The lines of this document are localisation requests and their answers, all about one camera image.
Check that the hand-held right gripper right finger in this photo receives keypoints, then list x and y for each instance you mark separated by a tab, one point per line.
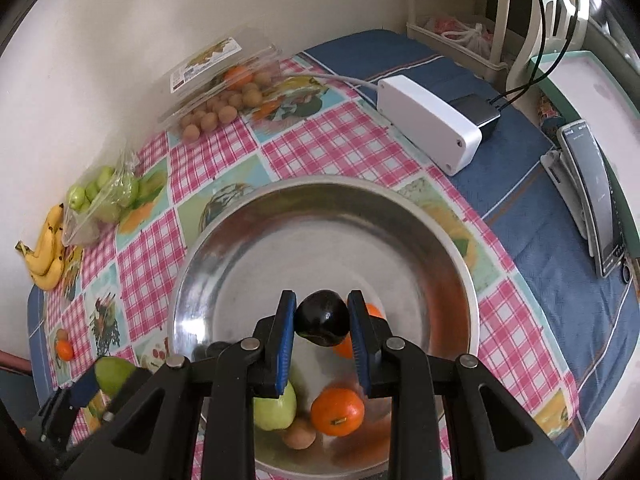
357	345

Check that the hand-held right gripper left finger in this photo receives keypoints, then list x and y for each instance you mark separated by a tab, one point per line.
286	340

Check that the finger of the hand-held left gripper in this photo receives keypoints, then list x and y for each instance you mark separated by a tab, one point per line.
84	389

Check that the large green mango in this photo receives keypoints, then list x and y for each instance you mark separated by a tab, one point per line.
115	372

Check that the dark purple plum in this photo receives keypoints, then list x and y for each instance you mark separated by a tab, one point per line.
322	317

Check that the orange tangerine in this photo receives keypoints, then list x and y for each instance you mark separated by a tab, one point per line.
344	349
337	412
64	351
239	76

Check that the green guava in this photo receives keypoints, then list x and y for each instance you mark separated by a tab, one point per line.
275	410

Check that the round metal bowl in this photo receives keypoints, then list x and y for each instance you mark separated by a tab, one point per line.
325	240

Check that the bag of green fruits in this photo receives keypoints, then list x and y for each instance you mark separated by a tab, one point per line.
80	232

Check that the single brown longan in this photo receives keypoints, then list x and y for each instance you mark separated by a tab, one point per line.
300	434
62	335

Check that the pink furniture edge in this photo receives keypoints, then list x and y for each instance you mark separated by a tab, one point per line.
12	362

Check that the yellow banana bunch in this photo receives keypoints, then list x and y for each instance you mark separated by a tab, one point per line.
47	270

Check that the blue tablecloth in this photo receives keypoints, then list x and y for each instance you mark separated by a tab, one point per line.
540	270

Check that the pile of green jujubes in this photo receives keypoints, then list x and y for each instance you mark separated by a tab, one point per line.
105	180

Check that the pile of brown longans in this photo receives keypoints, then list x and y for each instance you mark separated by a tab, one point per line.
210	120

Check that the white plastic box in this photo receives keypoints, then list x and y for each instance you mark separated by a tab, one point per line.
425	115

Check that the black charger plug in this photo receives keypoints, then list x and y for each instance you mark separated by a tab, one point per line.
475	112

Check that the white phone stand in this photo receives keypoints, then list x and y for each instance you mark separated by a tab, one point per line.
560	175

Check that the black smartphone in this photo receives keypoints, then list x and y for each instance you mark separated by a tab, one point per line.
595	195

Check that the clear plastic clamshell box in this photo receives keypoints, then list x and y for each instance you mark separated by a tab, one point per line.
210	60

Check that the white plastic bag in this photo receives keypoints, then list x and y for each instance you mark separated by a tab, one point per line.
465	35

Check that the teal rimmed board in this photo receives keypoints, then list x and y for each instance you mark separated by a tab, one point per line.
600	85

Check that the white shelf rack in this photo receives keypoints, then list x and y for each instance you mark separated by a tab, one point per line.
502	10

